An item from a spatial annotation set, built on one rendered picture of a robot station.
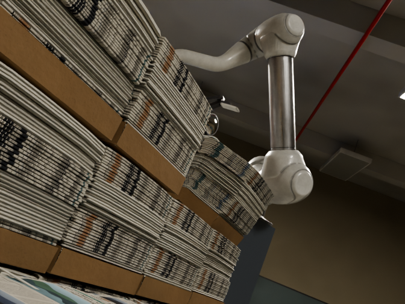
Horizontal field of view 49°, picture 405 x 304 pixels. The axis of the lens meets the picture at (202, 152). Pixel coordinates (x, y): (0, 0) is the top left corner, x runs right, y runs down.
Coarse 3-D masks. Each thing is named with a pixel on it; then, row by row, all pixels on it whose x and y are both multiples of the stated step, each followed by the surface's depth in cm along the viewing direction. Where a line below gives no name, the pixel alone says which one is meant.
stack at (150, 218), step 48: (0, 96) 54; (0, 144) 55; (48, 144) 62; (96, 144) 71; (0, 192) 57; (48, 192) 65; (96, 192) 74; (144, 192) 87; (48, 240) 68; (96, 240) 78; (144, 240) 91; (192, 240) 111; (96, 288) 82; (192, 288) 120
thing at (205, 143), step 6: (204, 138) 143; (210, 138) 142; (204, 144) 142; (210, 144) 141; (198, 150) 142; (204, 150) 141; (198, 156) 141; (204, 156) 140; (192, 162) 141; (198, 162) 140; (192, 168) 141; (192, 174) 140; (186, 180) 140; (186, 186) 138; (174, 198) 138
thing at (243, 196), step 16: (208, 160) 139; (224, 160) 137; (240, 160) 135; (208, 176) 137; (224, 176) 135; (240, 176) 133; (256, 176) 138; (192, 192) 137; (208, 192) 135; (224, 192) 133; (240, 192) 132; (256, 192) 143; (224, 208) 131; (240, 208) 139; (256, 208) 148; (240, 224) 147
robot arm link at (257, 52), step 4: (256, 28) 187; (252, 32) 189; (248, 36) 189; (252, 36) 188; (240, 40) 190; (244, 40) 189; (248, 40) 189; (252, 40) 188; (248, 44) 188; (252, 44) 188; (256, 44) 186; (252, 48) 189; (256, 48) 188; (252, 52) 189; (256, 52) 190; (260, 52) 189; (252, 56) 190; (256, 56) 192; (260, 56) 191; (252, 60) 194
